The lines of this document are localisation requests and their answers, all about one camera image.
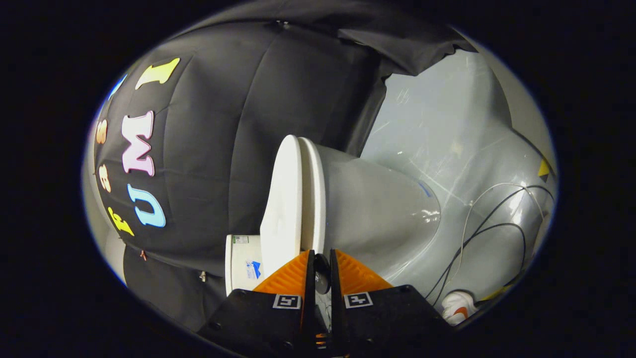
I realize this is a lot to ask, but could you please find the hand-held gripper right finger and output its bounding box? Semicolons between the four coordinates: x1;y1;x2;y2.
330;249;451;358

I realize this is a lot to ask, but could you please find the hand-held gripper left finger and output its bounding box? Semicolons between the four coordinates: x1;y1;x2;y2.
198;250;317;358

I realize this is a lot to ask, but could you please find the dark round knob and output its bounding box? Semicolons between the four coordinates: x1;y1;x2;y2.
315;253;331;295

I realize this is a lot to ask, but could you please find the white toilet lid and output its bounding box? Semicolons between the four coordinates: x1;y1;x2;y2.
259;135;304;279

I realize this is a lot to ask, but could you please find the white toilet seat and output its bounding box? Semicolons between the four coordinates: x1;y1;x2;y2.
297;137;327;255

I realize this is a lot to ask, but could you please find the white ceramic toilet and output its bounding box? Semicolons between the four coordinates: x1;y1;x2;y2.
225;143;442;297

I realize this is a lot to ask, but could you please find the person's white shoe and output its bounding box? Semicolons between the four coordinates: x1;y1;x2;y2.
441;291;478;327

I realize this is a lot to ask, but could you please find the black backdrop cloth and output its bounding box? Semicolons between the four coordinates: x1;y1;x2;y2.
92;0;478;333

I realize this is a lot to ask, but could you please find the white cable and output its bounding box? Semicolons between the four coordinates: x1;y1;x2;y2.
455;182;547;285

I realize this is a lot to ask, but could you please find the black cable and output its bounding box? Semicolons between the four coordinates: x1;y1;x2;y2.
436;185;555;306
426;222;527;301

